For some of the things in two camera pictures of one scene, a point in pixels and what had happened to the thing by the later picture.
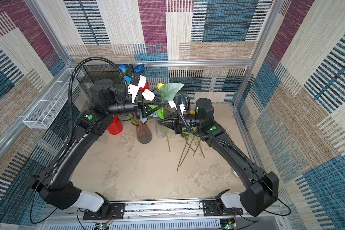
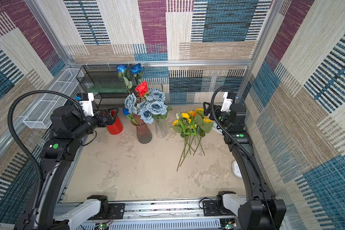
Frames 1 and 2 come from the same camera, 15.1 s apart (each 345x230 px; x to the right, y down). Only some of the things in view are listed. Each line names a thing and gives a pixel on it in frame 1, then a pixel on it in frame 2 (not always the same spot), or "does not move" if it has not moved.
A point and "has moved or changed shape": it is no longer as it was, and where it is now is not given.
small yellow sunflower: (168, 91) has moved or changed shape
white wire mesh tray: (43, 115) does not move
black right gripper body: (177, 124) to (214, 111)
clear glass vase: (160, 129) does not move
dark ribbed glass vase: (143, 133) does not move
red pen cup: (116, 127) does not move
